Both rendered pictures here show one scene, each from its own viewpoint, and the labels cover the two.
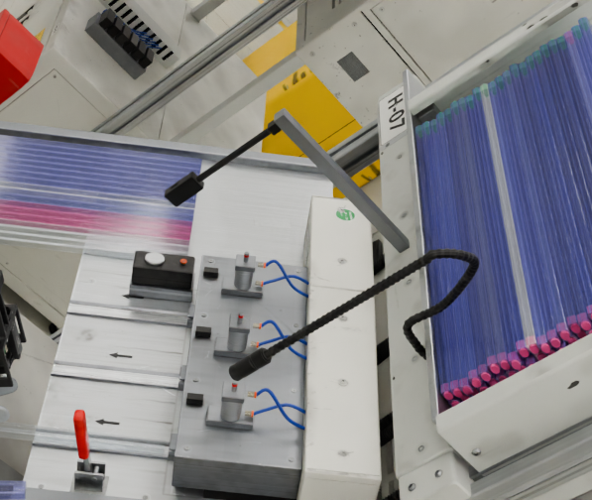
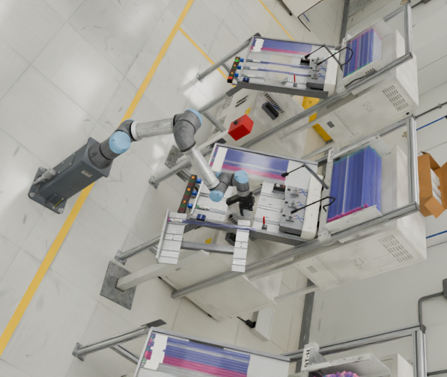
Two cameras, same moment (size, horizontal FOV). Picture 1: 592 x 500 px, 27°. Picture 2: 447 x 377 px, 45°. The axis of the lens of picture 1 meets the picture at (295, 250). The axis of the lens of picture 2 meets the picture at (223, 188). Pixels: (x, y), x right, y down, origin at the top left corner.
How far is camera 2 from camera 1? 1.90 m
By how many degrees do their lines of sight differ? 13
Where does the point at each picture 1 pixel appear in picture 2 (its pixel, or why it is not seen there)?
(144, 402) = (274, 214)
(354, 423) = (312, 222)
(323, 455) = (305, 228)
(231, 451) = (290, 225)
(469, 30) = (362, 118)
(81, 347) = (263, 202)
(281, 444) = (299, 225)
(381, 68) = (338, 125)
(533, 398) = (341, 223)
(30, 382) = not seen: hidden behind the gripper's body
